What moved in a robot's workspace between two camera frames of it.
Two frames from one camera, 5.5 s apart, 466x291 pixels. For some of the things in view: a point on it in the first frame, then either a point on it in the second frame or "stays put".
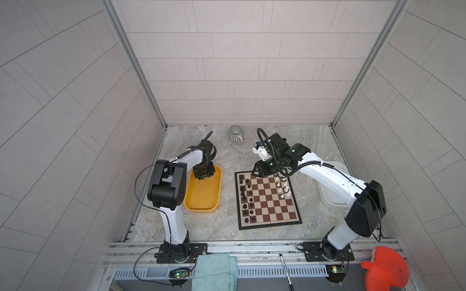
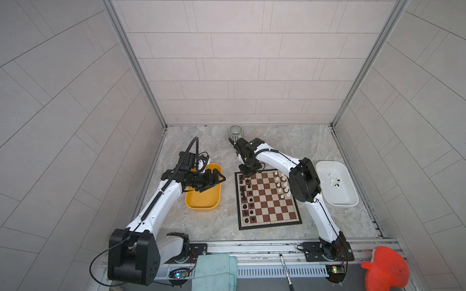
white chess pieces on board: (286, 189) stays put
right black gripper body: (270, 165) to (249, 167)
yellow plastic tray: (203, 194) stays put
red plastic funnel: (388, 269) stays put
